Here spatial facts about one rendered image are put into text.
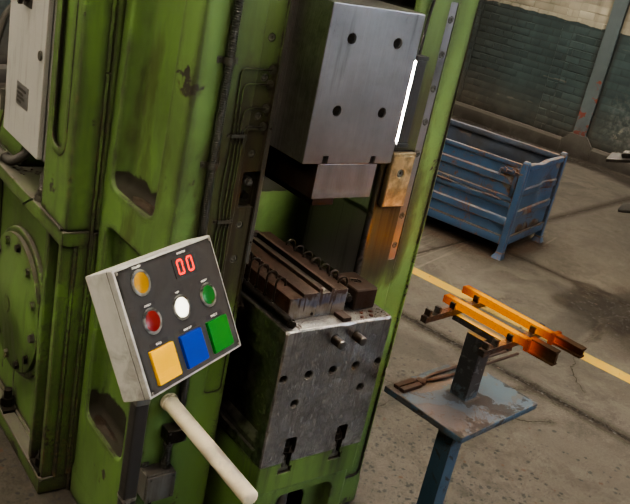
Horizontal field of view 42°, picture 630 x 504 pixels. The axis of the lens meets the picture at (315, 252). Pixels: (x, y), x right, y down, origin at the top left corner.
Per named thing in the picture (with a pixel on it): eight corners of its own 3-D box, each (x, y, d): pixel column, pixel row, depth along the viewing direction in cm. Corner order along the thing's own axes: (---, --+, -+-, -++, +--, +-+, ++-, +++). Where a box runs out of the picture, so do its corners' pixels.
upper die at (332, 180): (369, 197, 226) (377, 163, 222) (310, 199, 214) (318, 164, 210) (285, 148, 256) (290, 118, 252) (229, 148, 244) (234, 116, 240)
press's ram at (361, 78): (413, 163, 230) (449, 17, 216) (302, 164, 207) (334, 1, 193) (325, 119, 260) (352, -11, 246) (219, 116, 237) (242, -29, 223)
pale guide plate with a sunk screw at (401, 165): (403, 206, 253) (416, 153, 247) (381, 207, 247) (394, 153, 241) (399, 203, 254) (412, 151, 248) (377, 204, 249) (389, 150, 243)
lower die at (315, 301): (342, 312, 239) (349, 285, 235) (286, 320, 227) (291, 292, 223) (265, 253, 268) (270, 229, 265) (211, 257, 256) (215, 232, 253)
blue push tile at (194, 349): (210, 357, 188) (201, 326, 187) (190, 369, 182) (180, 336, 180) (204, 358, 189) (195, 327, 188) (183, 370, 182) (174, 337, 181)
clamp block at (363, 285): (374, 307, 246) (379, 288, 243) (352, 310, 241) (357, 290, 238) (350, 290, 254) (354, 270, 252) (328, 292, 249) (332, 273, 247)
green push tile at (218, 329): (235, 343, 196) (226, 313, 196) (216, 353, 190) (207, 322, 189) (229, 343, 197) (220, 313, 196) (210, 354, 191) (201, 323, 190)
